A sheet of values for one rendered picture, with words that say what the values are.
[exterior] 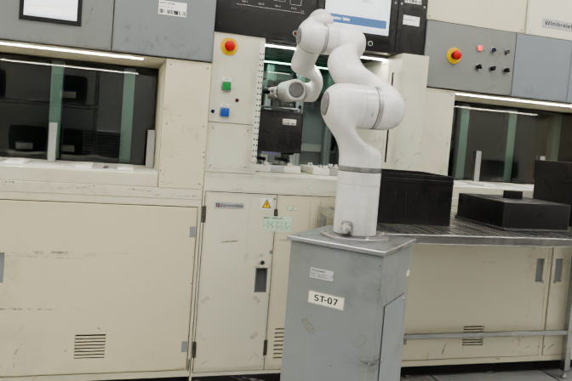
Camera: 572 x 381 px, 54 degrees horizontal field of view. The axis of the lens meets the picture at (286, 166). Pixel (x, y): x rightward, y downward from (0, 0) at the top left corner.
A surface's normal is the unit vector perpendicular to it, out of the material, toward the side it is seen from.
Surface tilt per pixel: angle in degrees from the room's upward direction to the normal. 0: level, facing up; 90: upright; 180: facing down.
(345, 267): 90
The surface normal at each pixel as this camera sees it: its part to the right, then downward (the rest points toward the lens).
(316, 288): -0.48, 0.01
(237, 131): 0.28, 0.07
